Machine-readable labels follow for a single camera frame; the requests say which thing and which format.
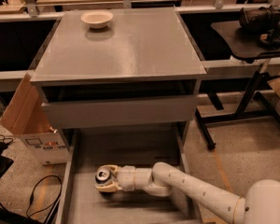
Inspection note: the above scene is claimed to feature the open grey middle drawer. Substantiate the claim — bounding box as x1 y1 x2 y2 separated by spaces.
56 128 202 224

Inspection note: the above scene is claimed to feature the grey top drawer front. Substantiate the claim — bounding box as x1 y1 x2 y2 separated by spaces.
42 95 197 129

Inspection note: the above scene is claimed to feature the white paper bowl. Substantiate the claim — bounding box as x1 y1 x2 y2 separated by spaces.
81 10 113 29

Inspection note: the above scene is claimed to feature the black side table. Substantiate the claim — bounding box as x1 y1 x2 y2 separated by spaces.
195 21 280 150

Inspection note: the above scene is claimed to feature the black cable on floor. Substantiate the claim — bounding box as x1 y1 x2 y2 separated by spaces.
0 175 63 220

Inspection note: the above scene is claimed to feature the dark device on table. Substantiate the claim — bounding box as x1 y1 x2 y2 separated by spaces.
239 7 280 49

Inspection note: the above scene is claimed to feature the grey drawer cabinet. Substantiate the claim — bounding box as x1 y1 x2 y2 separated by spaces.
32 7 205 136

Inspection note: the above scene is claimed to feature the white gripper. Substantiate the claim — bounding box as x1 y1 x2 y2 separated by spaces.
95 164 136 193

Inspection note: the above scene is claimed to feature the open cardboard box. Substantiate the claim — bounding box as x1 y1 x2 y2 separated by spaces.
0 74 69 165

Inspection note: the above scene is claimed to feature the blue pepsi can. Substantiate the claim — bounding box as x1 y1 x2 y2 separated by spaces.
95 168 112 196

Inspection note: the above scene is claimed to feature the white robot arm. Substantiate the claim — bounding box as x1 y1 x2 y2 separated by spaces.
95 162 280 224

